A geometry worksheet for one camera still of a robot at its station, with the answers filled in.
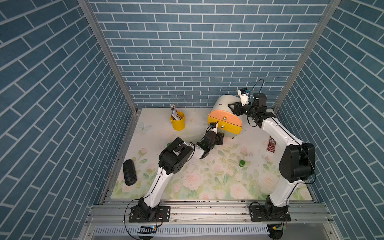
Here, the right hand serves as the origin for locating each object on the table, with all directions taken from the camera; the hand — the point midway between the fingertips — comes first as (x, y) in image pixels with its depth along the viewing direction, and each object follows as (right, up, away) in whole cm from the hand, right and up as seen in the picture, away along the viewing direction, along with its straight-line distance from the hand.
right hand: (233, 104), depth 89 cm
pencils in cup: (-36, -6, +5) cm, 37 cm away
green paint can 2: (+6, -36, 0) cm, 36 cm away
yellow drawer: (-4, -13, +5) cm, 14 cm away
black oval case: (-61, -39, -4) cm, 72 cm away
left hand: (-2, -19, +10) cm, 22 cm away
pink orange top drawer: (-4, -7, 0) cm, 8 cm away
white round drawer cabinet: (-6, +2, +5) cm, 8 cm away
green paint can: (-33, -20, -27) cm, 47 cm away
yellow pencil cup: (-35, -13, +15) cm, 40 cm away
